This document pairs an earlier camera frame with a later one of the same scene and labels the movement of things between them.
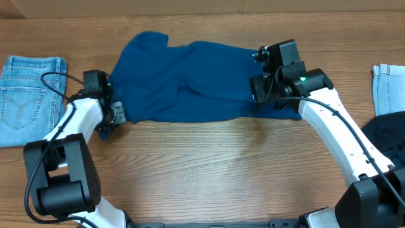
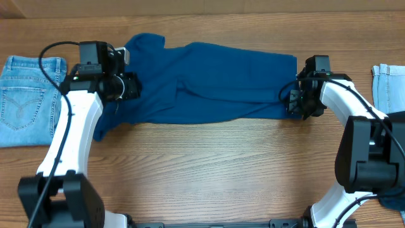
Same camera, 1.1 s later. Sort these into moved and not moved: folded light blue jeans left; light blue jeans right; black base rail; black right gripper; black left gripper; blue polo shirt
Moved: black right gripper; black left gripper
Not moved: light blue jeans right; blue polo shirt; black base rail; folded light blue jeans left
